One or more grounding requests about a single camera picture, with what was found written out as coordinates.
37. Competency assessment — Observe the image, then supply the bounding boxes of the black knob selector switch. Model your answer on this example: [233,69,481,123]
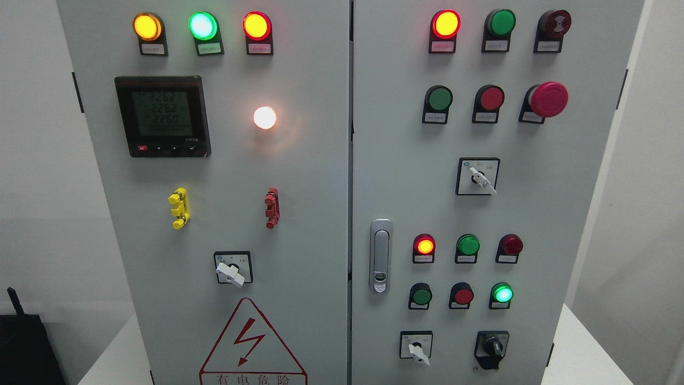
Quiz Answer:
[473,330,510,370]

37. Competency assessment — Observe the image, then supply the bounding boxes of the red terminal connector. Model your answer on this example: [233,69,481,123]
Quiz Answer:
[264,187,281,229]

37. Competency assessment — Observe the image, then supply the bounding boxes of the red lit indicator lower left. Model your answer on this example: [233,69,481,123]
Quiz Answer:
[412,233,437,265]

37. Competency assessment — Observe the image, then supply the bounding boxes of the white lit indicator lamp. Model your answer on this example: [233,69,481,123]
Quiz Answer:
[253,106,277,130]

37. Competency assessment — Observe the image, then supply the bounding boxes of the green push button lower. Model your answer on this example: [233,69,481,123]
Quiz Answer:
[408,282,433,310]

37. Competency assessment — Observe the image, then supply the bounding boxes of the green push button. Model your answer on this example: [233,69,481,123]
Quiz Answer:
[421,84,454,125]
[408,282,433,310]

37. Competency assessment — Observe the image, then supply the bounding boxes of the green push button upper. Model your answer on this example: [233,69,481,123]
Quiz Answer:
[421,84,454,125]

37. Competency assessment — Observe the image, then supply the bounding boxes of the green indicator lower middle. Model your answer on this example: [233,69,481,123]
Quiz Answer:
[454,234,480,265]

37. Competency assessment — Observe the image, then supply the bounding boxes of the left grey cabinet door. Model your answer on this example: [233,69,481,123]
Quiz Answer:
[58,1,351,384]

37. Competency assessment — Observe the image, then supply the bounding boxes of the grey cabinet door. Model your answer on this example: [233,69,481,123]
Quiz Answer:
[349,1,644,384]
[58,1,351,384]

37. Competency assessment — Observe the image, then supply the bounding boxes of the right grey cabinet door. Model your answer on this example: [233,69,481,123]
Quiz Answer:
[349,1,644,384]

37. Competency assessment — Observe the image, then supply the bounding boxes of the red push button lower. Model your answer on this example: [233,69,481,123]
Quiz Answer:
[448,282,474,310]

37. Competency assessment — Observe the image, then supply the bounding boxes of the red push button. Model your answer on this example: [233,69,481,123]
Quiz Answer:
[448,282,474,310]
[471,84,505,124]

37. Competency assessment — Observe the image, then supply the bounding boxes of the yellow terminal connector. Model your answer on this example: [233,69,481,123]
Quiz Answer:
[168,187,191,230]

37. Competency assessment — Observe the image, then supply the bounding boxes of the red push button upper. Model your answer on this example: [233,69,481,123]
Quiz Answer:
[471,84,505,124]

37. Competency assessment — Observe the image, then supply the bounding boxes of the red indicator lower right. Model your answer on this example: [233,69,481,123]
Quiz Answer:
[495,234,524,265]

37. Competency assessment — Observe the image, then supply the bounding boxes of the red electrical hazard warning sign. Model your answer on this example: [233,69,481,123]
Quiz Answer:
[199,297,308,384]

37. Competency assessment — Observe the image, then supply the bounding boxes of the red lit indicator light left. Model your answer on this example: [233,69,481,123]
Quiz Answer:
[243,11,274,56]

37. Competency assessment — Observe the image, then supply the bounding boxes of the green indicator bottom right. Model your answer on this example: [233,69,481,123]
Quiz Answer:
[488,282,515,310]

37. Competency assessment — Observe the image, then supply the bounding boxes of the black digital power meter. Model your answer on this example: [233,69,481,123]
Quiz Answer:
[114,75,212,158]

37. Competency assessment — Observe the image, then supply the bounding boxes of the red lit indicator top right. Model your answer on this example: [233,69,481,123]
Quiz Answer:
[429,9,461,54]

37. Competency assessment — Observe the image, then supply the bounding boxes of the green lit indicator light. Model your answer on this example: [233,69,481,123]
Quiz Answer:
[188,11,224,56]

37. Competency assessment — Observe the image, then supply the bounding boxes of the red emergency stop button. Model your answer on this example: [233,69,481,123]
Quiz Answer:
[518,81,569,125]

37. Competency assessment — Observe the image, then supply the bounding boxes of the green indicator top right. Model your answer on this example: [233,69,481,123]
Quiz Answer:
[481,8,516,53]

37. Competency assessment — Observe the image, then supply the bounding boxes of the yellow indicator light top left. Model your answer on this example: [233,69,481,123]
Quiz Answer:
[133,12,168,56]

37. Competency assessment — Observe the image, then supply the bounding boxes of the dark red buzzer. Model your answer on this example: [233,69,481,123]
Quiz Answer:
[533,10,572,53]

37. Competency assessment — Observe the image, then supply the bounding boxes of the black device with antenna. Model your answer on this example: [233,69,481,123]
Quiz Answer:
[1,287,65,384]

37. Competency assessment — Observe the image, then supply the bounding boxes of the silver door latch handle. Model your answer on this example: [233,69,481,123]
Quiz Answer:
[369,218,393,294]

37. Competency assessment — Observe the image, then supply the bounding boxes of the left white selector switch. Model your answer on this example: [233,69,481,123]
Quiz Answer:
[213,251,253,288]

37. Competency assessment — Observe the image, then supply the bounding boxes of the white selector switch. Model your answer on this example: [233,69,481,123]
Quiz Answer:
[455,157,500,196]
[213,251,253,288]
[400,330,434,366]

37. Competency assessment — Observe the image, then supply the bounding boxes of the upper right white selector switch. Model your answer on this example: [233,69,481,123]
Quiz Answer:
[455,157,500,196]

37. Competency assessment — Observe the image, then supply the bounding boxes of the bottom white selector switch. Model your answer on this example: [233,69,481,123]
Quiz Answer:
[400,330,434,366]

